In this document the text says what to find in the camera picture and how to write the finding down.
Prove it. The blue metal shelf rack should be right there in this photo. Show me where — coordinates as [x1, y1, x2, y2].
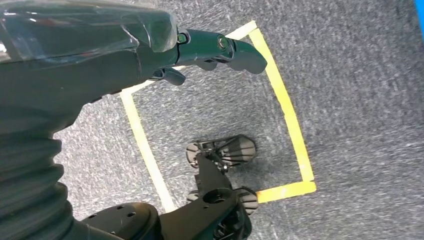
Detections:
[414, 0, 424, 39]

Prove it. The yellow floor tape square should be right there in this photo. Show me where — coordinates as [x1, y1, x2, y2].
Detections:
[119, 20, 317, 214]

